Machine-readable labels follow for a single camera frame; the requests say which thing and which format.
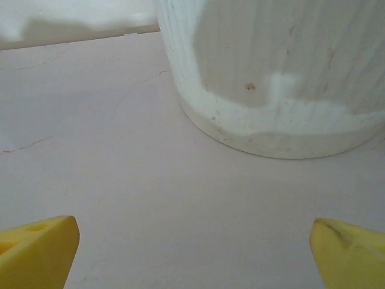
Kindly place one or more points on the white ribbed plastic bin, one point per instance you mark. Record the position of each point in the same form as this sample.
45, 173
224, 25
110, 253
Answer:
255, 60

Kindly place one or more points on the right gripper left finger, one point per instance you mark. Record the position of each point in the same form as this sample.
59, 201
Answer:
36, 256

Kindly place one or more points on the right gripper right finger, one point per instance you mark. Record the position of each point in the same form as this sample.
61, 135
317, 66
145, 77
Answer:
352, 262

